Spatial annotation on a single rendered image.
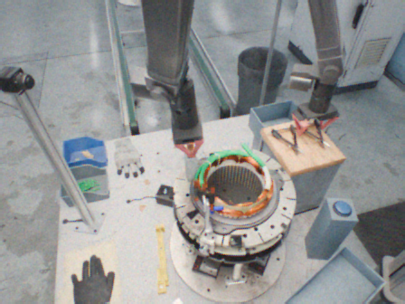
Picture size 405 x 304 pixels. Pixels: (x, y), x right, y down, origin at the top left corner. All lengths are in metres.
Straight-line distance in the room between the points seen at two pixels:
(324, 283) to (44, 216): 1.86
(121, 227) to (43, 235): 1.12
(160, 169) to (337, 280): 0.77
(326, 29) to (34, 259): 1.93
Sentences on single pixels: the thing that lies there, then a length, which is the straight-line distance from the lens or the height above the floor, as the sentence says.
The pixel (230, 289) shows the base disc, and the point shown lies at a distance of 0.98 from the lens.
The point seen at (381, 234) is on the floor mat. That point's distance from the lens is 2.24.
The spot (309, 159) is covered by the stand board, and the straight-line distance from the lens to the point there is 0.94.
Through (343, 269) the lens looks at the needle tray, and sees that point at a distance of 0.83.
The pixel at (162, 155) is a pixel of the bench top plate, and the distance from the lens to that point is 1.30.
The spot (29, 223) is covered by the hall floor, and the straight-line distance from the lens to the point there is 2.29.
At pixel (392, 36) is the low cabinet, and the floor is 0.55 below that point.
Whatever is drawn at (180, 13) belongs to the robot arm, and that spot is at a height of 1.60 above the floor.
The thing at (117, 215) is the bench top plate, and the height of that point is 0.78.
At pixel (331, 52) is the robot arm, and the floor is 1.38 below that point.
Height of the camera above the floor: 1.73
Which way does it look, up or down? 47 degrees down
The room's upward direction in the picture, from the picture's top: straight up
